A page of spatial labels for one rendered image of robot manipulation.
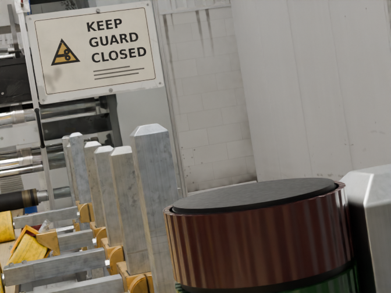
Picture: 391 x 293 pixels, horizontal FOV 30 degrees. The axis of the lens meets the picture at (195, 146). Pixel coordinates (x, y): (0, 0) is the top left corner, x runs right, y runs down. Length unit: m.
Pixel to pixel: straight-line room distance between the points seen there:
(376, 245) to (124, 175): 0.75
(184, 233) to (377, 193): 0.06
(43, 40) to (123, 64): 0.31
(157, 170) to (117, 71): 2.06
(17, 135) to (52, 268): 1.54
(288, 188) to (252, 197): 0.02
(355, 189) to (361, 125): 6.18
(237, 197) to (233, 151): 9.21
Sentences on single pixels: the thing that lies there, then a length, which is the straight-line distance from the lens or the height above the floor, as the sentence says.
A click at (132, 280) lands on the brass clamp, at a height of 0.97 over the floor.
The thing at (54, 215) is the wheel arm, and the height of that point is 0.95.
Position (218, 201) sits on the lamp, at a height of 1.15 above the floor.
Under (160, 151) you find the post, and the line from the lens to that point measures 0.72.
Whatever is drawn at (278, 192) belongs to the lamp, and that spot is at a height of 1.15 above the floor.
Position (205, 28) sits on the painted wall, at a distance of 9.44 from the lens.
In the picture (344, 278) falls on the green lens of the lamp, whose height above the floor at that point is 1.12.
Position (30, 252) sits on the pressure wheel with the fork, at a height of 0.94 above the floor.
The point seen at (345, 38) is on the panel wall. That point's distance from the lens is 6.50.
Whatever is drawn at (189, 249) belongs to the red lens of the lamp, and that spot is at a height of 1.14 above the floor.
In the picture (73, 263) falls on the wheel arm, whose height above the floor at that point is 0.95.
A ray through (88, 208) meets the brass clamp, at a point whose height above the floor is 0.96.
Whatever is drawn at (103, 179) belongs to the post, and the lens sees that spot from 1.22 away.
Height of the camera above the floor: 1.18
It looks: 3 degrees down
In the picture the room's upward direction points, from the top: 9 degrees counter-clockwise
